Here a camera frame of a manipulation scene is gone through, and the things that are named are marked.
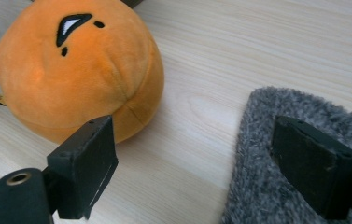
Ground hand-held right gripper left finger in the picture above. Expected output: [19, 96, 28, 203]
[46, 115, 120, 220]

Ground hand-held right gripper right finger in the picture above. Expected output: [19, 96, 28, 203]
[270, 115, 352, 220]

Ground grey fluffy cloth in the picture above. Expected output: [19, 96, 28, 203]
[219, 86, 352, 224]

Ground orange plush toy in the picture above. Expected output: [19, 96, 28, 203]
[0, 0, 165, 145]

